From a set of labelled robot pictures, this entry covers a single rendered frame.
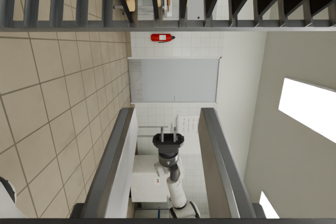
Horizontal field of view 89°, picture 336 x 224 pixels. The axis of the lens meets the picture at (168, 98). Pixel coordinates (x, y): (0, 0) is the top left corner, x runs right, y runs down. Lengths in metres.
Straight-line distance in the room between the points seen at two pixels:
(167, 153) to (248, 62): 3.74
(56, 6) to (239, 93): 4.00
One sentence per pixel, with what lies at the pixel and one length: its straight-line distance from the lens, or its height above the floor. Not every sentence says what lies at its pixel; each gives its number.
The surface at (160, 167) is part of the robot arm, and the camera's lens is 0.83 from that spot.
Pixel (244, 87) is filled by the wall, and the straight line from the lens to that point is 4.37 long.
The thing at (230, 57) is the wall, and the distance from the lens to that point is 4.13.
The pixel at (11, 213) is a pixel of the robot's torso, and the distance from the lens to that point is 0.59.
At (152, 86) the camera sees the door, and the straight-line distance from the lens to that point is 4.04.
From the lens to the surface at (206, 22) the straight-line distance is 0.66.
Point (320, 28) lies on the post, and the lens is 0.87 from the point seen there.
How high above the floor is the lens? 0.91
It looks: level
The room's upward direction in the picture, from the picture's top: 90 degrees clockwise
